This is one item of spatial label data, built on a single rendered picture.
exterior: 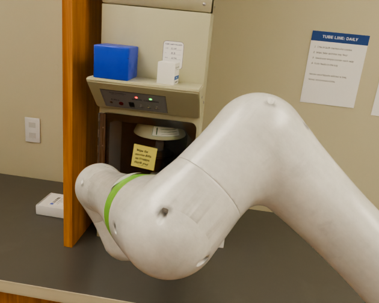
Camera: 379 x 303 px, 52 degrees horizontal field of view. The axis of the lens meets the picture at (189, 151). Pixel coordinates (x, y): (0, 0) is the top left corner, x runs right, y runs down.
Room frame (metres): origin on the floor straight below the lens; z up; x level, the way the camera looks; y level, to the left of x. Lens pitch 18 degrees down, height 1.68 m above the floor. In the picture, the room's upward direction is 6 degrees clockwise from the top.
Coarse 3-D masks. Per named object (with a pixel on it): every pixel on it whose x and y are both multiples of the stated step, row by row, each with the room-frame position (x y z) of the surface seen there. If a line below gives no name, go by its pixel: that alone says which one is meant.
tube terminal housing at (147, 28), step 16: (112, 16) 1.20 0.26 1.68; (128, 16) 1.19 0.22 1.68; (144, 16) 1.19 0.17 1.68; (160, 16) 1.18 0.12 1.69; (176, 16) 1.18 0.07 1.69; (192, 16) 1.17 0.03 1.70; (208, 16) 1.17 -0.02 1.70; (112, 32) 1.20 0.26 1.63; (128, 32) 1.19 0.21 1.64; (144, 32) 1.19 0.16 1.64; (160, 32) 1.18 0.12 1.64; (176, 32) 1.18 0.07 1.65; (192, 32) 1.17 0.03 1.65; (208, 32) 1.17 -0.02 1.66; (144, 48) 1.19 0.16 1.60; (160, 48) 1.18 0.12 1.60; (192, 48) 1.17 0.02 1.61; (208, 48) 1.20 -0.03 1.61; (144, 64) 1.19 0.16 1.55; (192, 64) 1.17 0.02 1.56; (208, 64) 1.27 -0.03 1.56; (192, 80) 1.17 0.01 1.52; (112, 112) 1.20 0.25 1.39; (128, 112) 1.19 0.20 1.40; (144, 112) 1.19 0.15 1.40
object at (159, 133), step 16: (112, 128) 1.18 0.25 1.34; (128, 128) 1.18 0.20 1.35; (144, 128) 1.17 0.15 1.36; (160, 128) 1.17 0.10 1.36; (176, 128) 1.16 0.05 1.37; (192, 128) 1.16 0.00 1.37; (112, 144) 1.18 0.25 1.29; (128, 144) 1.18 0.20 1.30; (144, 144) 1.17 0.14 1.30; (160, 144) 1.17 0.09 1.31; (176, 144) 1.16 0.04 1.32; (112, 160) 1.18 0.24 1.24; (128, 160) 1.18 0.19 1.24; (160, 160) 1.17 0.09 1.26
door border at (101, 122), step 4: (100, 116) 1.19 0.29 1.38; (104, 116) 1.19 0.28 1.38; (100, 120) 1.19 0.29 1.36; (104, 120) 1.19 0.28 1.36; (100, 124) 1.19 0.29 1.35; (104, 124) 1.19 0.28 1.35; (100, 128) 1.19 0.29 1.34; (104, 128) 1.19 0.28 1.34; (100, 132) 1.19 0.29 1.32; (104, 132) 1.19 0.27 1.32; (100, 136) 1.19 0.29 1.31; (104, 136) 1.19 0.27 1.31; (100, 140) 1.19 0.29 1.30; (104, 140) 1.19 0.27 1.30; (100, 144) 1.19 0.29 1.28; (104, 144) 1.19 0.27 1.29; (100, 148) 1.19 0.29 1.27; (104, 148) 1.19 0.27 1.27; (100, 152) 1.19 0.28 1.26; (104, 152) 1.19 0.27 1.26; (100, 156) 1.19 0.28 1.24; (104, 156) 1.19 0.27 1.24; (100, 160) 1.19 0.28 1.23; (104, 160) 1.19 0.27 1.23
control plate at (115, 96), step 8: (104, 96) 1.13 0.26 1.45; (112, 96) 1.12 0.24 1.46; (120, 96) 1.12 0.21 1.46; (128, 96) 1.11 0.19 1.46; (144, 96) 1.10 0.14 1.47; (152, 96) 1.09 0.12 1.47; (160, 96) 1.09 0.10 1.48; (112, 104) 1.15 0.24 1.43; (128, 104) 1.14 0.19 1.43; (136, 104) 1.13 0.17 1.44; (144, 104) 1.13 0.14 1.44; (152, 104) 1.12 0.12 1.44; (160, 104) 1.12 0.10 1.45
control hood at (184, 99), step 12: (96, 84) 1.09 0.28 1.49; (108, 84) 1.08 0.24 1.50; (120, 84) 1.08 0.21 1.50; (132, 84) 1.07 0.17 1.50; (144, 84) 1.07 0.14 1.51; (156, 84) 1.08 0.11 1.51; (180, 84) 1.12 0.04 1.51; (192, 84) 1.14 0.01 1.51; (96, 96) 1.14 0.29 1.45; (168, 96) 1.08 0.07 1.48; (180, 96) 1.08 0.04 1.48; (192, 96) 1.07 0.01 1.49; (120, 108) 1.17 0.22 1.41; (168, 108) 1.13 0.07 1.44; (180, 108) 1.12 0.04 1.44; (192, 108) 1.11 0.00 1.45
